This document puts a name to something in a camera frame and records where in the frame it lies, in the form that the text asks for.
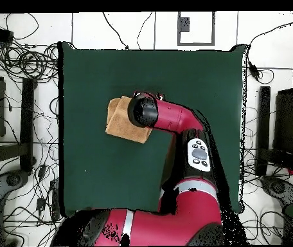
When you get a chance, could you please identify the black power adapter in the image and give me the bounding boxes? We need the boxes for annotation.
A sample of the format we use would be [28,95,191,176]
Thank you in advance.
[247,61,262,80]

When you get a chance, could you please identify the small grey box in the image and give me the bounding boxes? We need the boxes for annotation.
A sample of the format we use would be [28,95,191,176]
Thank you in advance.
[178,17,190,33]

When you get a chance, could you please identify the dark green table cloth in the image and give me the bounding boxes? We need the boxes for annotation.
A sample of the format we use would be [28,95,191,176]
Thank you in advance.
[57,41,247,218]

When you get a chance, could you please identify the grey chair base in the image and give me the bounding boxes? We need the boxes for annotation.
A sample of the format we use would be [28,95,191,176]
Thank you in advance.
[260,176,293,206]
[0,169,30,206]

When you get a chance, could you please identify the grey rectangular floor frame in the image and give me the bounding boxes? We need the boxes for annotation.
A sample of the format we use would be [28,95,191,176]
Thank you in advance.
[177,11,215,46]

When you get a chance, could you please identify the tan terry towel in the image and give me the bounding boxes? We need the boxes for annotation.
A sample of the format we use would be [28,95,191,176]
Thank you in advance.
[105,95,154,144]

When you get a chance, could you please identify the coiled black cables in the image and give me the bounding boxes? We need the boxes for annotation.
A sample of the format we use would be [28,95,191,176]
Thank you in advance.
[0,43,58,80]

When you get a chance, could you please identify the black metal stand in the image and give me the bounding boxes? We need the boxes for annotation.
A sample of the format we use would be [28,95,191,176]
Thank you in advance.
[254,86,293,178]
[0,77,37,172]

